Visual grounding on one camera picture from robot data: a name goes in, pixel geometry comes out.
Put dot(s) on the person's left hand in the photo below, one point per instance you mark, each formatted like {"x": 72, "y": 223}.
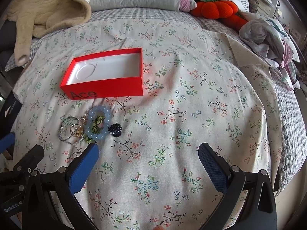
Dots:
{"x": 159, "y": 227}

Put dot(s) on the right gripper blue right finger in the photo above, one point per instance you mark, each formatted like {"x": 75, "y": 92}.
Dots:
{"x": 259, "y": 208}

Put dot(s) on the beige fleece jacket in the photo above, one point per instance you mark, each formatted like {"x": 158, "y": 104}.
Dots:
{"x": 36, "y": 18}

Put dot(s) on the gold silver earring cluster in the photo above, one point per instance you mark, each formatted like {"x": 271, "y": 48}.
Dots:
{"x": 83, "y": 119}

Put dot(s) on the orange pumpkin plush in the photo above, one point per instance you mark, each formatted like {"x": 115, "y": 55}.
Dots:
{"x": 224, "y": 11}

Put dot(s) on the black iQOO box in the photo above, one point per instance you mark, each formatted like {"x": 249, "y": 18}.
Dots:
{"x": 10, "y": 109}

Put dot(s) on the red Ace box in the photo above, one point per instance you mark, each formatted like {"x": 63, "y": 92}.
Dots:
{"x": 114, "y": 73}

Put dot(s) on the crumpled white patterned cloth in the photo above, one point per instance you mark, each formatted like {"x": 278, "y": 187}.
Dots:
{"x": 268, "y": 39}

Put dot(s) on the stack of books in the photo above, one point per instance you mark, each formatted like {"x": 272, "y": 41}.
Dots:
{"x": 262, "y": 7}

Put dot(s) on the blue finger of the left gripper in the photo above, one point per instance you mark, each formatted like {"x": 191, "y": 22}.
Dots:
{"x": 30, "y": 160}
{"x": 7, "y": 141}

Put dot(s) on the floral bed sheet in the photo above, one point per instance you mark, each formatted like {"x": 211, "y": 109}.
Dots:
{"x": 112, "y": 209}

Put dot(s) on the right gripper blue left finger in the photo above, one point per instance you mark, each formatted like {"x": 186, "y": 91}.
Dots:
{"x": 39, "y": 211}

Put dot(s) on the black hair claw clip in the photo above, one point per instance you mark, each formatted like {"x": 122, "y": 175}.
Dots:
{"x": 115, "y": 130}

